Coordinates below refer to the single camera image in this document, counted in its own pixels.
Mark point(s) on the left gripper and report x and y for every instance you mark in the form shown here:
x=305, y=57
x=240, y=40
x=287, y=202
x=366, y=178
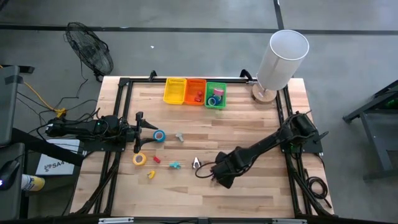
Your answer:
x=138, y=133

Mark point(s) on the dark metal stand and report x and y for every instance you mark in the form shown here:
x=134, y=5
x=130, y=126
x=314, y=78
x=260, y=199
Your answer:
x=374, y=140

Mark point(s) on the green plastic basket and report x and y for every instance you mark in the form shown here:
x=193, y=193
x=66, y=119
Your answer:
x=222, y=104

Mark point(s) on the light blue tape roll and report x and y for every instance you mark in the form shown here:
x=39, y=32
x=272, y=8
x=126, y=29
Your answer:
x=159, y=136

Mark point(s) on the black aluminium table frame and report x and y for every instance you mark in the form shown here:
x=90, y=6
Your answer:
x=127, y=99

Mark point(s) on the black floor fan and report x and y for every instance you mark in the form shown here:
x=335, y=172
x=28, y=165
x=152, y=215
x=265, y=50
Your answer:
x=93, y=53

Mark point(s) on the black computer mouse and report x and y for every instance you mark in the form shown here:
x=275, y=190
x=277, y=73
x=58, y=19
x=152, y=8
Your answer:
x=8, y=174

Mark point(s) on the white shade table lamp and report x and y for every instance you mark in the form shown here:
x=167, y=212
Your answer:
x=281, y=59

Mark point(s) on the yellow tape roll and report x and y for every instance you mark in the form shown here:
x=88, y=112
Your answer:
x=139, y=159

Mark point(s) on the black diagonal beam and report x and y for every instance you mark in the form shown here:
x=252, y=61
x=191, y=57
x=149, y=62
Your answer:
x=46, y=149

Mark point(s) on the orange plastic basket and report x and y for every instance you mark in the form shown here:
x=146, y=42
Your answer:
x=191, y=88

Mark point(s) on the yellow mini stapler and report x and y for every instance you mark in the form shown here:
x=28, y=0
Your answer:
x=151, y=174

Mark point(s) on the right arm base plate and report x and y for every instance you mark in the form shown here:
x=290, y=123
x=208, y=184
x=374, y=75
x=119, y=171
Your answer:
x=314, y=146

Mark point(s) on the white labelled box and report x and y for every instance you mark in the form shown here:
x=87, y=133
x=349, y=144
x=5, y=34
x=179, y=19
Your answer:
x=56, y=166

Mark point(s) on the yellow plastic basket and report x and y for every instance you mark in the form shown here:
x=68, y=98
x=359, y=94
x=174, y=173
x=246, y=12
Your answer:
x=175, y=91

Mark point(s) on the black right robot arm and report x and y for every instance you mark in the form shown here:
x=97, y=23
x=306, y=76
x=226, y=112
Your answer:
x=267, y=141

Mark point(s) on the teal staple remover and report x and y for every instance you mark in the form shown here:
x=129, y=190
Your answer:
x=175, y=165

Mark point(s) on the grey staple remover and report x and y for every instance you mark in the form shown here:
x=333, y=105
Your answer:
x=179, y=136

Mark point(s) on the dark blue tape roll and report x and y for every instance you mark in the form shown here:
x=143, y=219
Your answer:
x=209, y=101

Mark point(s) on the grey desk panel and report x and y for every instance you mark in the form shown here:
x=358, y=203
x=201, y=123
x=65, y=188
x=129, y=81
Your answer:
x=7, y=102

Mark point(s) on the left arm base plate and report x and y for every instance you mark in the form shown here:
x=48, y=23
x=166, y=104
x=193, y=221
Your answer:
x=102, y=146

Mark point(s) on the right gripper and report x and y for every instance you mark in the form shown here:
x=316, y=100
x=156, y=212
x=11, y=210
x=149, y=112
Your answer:
x=225, y=172

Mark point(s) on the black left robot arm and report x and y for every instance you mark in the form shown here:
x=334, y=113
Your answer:
x=77, y=128

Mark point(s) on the yellow white spray can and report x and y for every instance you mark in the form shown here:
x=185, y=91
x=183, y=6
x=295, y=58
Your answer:
x=32, y=183

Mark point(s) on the silver metal bracket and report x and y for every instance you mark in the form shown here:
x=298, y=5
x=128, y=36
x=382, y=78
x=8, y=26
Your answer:
x=115, y=220
x=289, y=221

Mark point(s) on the pink tape roll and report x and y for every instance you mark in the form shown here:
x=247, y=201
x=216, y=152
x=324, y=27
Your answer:
x=218, y=91

